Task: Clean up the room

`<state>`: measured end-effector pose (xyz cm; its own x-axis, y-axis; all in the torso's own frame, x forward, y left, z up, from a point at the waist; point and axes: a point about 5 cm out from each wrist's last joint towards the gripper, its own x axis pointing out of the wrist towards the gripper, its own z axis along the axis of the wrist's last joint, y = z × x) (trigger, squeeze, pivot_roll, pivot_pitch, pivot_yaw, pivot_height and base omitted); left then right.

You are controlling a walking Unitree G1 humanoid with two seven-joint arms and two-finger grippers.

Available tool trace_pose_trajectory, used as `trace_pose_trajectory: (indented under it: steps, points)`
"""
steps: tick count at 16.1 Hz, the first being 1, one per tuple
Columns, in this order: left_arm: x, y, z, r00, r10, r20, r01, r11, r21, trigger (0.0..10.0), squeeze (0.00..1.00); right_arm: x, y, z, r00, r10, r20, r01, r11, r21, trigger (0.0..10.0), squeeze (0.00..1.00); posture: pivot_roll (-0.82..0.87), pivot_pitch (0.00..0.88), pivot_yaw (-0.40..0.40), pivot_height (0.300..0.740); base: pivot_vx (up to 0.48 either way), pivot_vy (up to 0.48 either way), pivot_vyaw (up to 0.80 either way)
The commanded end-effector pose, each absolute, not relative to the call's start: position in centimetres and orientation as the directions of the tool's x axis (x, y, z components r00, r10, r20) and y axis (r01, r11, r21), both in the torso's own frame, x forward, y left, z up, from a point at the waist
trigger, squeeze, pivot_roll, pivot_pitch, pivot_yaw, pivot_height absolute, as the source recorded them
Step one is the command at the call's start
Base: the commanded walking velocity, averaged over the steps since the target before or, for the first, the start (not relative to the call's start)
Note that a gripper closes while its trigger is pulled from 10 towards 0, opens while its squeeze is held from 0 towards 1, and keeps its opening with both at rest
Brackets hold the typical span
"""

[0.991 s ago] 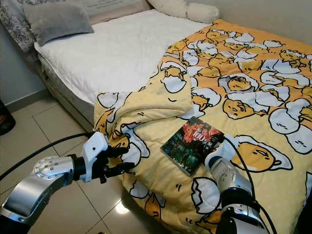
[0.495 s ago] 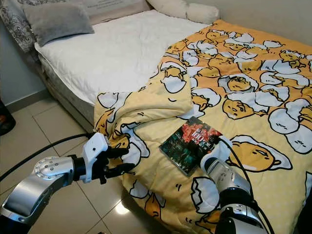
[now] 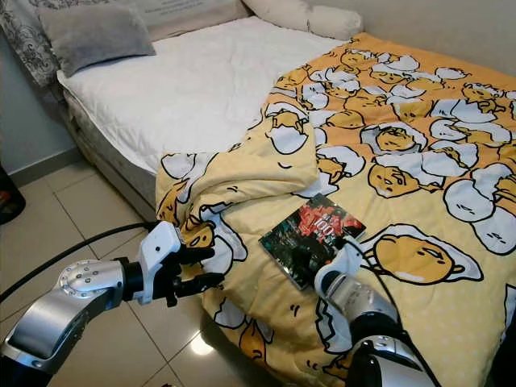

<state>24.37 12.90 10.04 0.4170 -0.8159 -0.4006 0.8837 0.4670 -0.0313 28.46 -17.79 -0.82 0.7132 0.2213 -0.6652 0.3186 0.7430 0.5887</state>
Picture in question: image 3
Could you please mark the black mesh waste bin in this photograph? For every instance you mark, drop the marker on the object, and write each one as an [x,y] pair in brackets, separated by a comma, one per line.
[10,197]

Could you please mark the white quilted mattress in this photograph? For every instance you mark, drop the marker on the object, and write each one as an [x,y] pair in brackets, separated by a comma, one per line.
[193,89]

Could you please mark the beige bolster pillow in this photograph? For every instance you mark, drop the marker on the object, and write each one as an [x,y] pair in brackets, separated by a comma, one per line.
[306,16]

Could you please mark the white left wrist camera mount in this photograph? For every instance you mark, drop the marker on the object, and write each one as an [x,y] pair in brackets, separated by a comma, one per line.
[157,250]

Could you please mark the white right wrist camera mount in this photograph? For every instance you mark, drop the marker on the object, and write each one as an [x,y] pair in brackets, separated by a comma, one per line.
[343,262]

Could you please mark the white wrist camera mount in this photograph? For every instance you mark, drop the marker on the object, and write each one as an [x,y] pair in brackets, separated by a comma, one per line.
[157,250]
[343,262]

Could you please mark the grey plush pillow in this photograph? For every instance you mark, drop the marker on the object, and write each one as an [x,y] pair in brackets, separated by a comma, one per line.
[93,40]

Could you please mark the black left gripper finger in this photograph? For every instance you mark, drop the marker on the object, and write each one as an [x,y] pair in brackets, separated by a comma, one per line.
[197,255]
[205,284]

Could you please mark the dark red green book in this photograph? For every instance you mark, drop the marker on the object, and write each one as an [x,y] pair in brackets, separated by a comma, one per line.
[306,230]

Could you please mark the beige bed base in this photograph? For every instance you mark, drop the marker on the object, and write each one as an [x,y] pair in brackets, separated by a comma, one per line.
[105,153]

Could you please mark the beige padded headboard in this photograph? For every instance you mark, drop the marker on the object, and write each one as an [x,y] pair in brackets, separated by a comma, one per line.
[193,20]

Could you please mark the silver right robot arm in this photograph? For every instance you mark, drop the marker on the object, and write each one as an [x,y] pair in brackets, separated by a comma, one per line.
[371,306]

